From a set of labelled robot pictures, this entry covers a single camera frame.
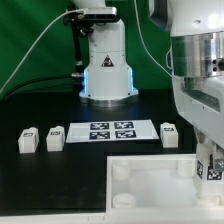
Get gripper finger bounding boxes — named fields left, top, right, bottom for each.
left=210, top=147, right=224, bottom=172

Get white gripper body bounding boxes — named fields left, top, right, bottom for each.
left=172, top=76, right=224, bottom=149

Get white square tabletop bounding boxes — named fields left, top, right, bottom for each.
left=106, top=154, right=224, bottom=224

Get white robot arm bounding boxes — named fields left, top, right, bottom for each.
left=71, top=0, right=224, bottom=171

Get white marker sheet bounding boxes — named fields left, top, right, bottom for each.
left=66, top=120, right=158, bottom=143

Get black cables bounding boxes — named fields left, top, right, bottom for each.
left=1, top=73, right=84, bottom=100

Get grey camera on stand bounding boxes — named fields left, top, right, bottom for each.
left=77, top=7, right=119, bottom=22

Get black camera stand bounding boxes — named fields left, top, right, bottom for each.
left=63, top=6, right=94, bottom=79

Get white camera cable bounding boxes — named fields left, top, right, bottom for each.
left=0, top=9, right=84, bottom=96

